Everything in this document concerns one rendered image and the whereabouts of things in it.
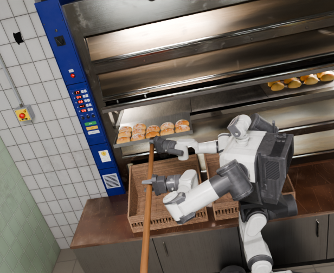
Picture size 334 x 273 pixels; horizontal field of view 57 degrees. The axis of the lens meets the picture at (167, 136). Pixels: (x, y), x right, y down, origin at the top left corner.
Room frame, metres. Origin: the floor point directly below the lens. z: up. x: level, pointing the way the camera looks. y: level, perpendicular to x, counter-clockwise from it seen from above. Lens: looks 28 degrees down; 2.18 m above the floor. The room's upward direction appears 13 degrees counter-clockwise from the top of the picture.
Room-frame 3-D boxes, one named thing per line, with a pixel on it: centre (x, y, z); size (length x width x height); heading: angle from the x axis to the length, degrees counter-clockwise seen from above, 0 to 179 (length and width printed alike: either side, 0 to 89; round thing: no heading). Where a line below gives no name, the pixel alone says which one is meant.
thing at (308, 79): (2.43, -1.14, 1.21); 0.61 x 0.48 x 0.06; 172
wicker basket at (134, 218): (1.88, 0.10, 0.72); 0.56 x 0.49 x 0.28; 84
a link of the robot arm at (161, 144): (1.72, 0.03, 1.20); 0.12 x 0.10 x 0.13; 49
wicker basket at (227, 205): (1.81, -0.49, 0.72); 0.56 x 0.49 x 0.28; 83
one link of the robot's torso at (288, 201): (1.21, -0.42, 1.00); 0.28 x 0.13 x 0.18; 83
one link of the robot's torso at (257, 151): (1.20, -0.39, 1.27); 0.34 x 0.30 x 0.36; 145
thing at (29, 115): (2.22, 0.98, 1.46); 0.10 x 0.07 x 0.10; 82
